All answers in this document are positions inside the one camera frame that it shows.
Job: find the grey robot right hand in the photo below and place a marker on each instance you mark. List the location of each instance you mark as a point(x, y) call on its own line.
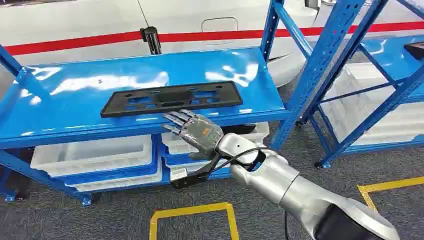
point(202, 132)

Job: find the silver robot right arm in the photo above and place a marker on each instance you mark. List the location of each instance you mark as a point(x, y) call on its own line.
point(291, 185)

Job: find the white plastic bin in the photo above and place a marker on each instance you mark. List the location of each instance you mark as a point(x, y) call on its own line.
point(175, 145)
point(92, 152)
point(374, 112)

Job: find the blue plastic bin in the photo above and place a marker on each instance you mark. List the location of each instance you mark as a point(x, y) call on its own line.
point(132, 174)

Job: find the blue metal shelf rack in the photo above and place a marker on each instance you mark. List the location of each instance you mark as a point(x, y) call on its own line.
point(99, 96)
point(334, 49)

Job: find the white vehicle with red stripe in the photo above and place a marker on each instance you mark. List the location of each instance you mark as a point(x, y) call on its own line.
point(82, 26)

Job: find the black flat part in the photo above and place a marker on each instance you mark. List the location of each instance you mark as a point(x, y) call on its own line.
point(415, 49)

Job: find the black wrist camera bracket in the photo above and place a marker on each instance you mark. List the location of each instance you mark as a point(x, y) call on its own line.
point(195, 177)

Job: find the black plastic plate frame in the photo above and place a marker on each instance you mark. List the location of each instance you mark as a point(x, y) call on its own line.
point(172, 98)

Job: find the black barrier post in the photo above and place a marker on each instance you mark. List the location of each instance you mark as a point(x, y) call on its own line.
point(152, 39)

